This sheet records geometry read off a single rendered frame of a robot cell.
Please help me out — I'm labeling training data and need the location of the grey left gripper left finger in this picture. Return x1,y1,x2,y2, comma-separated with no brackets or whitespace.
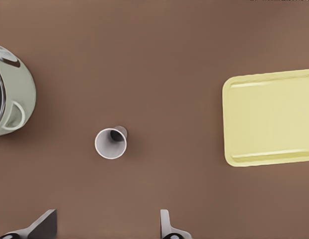
0,209,58,239

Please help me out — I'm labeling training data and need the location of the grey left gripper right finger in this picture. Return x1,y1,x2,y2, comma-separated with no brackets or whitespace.
159,209,192,239

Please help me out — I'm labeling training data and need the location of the white IKEA cup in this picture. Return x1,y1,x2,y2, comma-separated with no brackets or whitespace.
94,125,128,160

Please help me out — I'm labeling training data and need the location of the pale yellow tray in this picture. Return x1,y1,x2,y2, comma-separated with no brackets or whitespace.
222,68,309,168

